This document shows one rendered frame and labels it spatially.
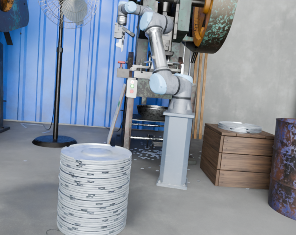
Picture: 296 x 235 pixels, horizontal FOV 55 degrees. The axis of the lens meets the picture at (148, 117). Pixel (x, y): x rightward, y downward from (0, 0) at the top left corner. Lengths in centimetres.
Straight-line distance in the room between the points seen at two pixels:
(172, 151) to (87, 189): 74
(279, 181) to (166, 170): 62
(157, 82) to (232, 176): 78
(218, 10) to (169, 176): 125
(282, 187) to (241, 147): 38
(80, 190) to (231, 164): 108
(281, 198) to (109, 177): 94
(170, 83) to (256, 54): 255
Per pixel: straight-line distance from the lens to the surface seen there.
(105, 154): 117
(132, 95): 214
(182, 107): 170
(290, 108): 433
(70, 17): 268
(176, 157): 173
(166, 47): 242
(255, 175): 198
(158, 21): 183
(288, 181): 164
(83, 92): 363
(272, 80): 418
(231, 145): 187
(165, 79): 162
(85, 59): 363
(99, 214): 116
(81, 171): 110
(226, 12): 231
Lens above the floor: 61
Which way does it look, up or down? 7 degrees down
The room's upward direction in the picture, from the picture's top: 5 degrees clockwise
